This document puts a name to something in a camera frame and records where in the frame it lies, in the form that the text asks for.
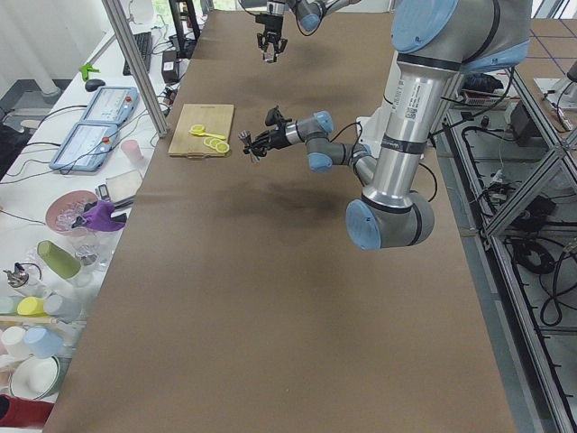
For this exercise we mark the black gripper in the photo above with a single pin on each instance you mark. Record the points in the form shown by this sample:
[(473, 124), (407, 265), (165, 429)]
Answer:
[(276, 136), (271, 28)]

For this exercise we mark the clear glass cup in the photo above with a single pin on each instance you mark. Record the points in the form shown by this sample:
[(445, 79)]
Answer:
[(269, 57)]

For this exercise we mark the steel measuring jigger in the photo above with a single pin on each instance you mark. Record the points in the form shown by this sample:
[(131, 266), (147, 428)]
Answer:
[(246, 139)]

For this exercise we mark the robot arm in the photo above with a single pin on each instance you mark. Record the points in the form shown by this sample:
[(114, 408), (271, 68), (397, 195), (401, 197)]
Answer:
[(434, 41), (308, 15)]

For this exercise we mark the pink plastic cup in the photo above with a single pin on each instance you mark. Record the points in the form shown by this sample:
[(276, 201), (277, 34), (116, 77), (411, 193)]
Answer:
[(133, 153)]

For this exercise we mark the green tall cup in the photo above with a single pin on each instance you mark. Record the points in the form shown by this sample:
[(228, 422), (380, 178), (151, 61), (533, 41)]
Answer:
[(58, 260)]

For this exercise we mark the grey cup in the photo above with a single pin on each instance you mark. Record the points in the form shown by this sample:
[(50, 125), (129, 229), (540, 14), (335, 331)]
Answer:
[(64, 308)]

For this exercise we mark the yellow cup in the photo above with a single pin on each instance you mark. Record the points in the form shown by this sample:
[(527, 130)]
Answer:
[(31, 307)]

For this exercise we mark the light blue cup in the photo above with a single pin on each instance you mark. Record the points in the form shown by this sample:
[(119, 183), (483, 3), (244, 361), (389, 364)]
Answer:
[(43, 342)]

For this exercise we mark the yellow lemon slice toy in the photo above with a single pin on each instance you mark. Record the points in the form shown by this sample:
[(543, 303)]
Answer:
[(216, 142)]

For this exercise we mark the wooden cutting board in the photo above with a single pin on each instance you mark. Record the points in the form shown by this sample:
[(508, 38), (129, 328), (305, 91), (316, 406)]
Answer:
[(217, 118)]

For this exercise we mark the black small box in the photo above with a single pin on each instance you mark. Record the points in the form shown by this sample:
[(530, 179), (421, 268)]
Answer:
[(172, 66)]

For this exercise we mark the black keyboard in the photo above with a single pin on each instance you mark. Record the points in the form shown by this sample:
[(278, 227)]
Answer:
[(144, 45)]

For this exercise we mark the upper blue teach pendant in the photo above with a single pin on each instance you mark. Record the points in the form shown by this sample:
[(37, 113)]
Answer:
[(111, 105)]

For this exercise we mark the blue teach pendant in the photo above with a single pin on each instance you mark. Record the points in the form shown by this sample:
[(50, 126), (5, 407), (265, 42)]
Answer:
[(85, 148), (111, 105)]

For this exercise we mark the lower blue teach pendant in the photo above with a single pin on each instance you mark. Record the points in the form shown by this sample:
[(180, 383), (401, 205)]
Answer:
[(85, 148)]

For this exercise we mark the purple cloth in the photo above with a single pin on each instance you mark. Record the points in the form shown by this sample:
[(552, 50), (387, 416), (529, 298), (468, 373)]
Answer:
[(97, 216)]

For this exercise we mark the black computer mouse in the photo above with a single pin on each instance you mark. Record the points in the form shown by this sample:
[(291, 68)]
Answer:
[(93, 84)]

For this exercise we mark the clear wine glass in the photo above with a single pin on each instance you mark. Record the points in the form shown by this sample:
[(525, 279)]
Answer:
[(88, 249)]

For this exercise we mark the pink bowl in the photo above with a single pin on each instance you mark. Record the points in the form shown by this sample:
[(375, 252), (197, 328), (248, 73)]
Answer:
[(63, 212)]

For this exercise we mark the white bowl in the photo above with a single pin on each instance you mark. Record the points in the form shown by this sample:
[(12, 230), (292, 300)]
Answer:
[(35, 378)]

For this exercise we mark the red thermos bottle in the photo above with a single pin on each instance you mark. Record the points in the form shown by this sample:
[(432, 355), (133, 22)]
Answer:
[(22, 413)]

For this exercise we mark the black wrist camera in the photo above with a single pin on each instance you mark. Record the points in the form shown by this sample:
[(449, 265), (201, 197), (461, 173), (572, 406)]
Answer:
[(275, 117)]

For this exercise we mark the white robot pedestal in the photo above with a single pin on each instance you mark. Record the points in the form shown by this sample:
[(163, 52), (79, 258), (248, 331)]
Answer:
[(373, 127)]

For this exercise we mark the aluminium frame post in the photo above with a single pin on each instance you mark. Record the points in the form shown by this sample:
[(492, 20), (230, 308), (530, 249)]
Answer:
[(123, 33)]

